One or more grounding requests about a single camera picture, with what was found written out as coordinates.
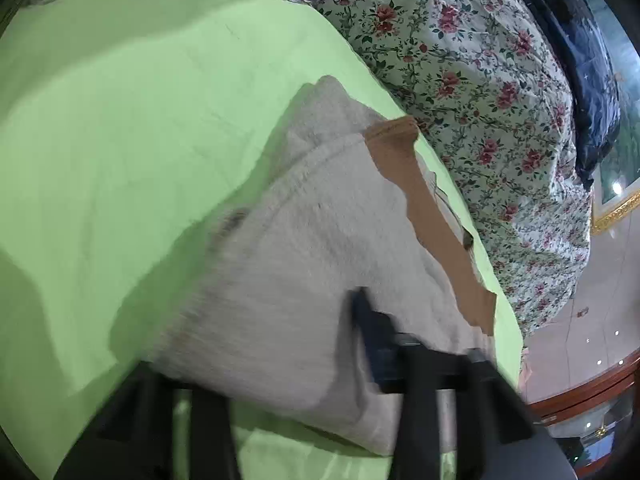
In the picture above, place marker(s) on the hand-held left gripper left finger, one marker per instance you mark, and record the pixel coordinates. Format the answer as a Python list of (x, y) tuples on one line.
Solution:
[(209, 425)]

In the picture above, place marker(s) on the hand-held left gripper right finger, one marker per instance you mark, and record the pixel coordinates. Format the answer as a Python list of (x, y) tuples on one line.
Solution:
[(374, 336)]

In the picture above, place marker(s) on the grey towel with brown border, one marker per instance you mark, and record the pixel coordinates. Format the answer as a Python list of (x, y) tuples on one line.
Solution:
[(300, 260)]

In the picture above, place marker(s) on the brown cloth garment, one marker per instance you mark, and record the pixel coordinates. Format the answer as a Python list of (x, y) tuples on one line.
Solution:
[(430, 200)]

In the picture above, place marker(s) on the red-brown wooden furniture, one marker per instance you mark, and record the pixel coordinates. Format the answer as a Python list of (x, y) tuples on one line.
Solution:
[(590, 385)]

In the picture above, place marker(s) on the small floral print blanket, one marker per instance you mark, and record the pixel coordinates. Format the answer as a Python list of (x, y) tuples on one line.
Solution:
[(465, 85)]

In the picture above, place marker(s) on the light green bed sheet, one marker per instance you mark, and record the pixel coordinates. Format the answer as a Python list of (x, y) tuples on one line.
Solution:
[(125, 135)]

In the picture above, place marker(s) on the dark blue cloth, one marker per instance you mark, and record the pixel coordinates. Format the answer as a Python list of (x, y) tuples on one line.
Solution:
[(580, 70)]

